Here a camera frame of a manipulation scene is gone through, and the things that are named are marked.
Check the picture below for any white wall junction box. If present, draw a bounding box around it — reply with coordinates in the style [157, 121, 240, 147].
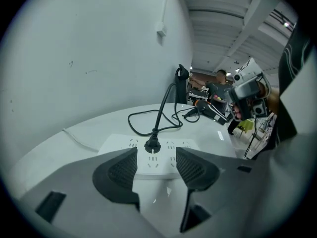
[156, 22, 168, 37]

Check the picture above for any white power strip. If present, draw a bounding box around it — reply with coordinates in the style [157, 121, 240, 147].
[98, 133, 201, 180]

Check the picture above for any person's right forearm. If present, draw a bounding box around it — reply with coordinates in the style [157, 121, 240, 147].
[268, 88, 281, 116]

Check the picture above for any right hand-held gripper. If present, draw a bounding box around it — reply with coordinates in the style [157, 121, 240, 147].
[227, 57, 273, 122]

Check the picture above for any black power plug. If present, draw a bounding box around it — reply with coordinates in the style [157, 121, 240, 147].
[144, 127, 162, 155]

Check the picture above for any white cable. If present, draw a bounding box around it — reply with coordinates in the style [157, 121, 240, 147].
[61, 127, 100, 153]

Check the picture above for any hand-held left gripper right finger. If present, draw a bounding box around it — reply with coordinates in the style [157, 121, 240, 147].
[175, 146, 278, 238]

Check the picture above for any black hair dryer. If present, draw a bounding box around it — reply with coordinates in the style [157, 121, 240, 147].
[183, 100, 228, 126]

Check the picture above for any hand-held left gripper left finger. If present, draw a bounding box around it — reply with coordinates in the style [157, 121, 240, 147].
[19, 147, 179, 238]

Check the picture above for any white wall conduit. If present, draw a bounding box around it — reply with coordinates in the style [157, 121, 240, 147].
[162, 0, 172, 24]

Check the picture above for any yellow-green chair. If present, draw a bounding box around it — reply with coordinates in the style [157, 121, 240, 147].
[237, 119, 254, 135]

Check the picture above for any black office chair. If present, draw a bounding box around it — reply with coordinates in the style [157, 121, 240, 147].
[174, 64, 191, 105]

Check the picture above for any black power cord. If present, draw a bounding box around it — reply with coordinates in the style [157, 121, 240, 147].
[128, 82, 201, 136]

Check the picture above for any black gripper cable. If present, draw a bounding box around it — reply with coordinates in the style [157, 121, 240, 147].
[244, 118, 260, 160]

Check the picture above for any person's black printed shirt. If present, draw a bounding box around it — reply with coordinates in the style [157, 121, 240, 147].
[251, 26, 314, 161]

